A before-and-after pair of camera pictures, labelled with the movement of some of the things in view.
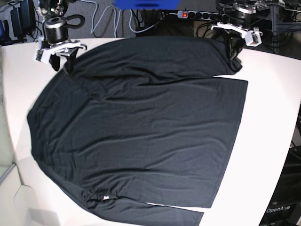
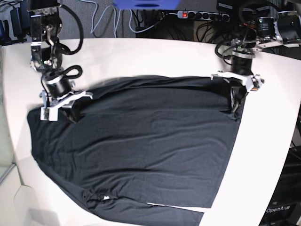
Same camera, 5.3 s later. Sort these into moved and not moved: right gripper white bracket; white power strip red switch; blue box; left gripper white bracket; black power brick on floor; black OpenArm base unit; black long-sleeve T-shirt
Moved: left gripper white bracket; black long-sleeve T-shirt; right gripper white bracket
Not moved: black power brick on floor; white power strip red switch; black OpenArm base unit; blue box
